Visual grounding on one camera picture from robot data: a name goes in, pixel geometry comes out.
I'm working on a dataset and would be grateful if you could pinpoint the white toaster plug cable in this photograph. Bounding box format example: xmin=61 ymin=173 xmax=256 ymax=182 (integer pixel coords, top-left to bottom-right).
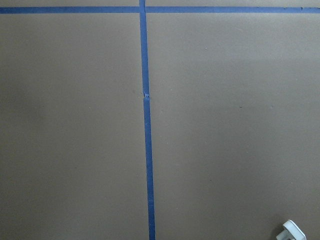
xmin=275 ymin=219 xmax=307 ymax=240

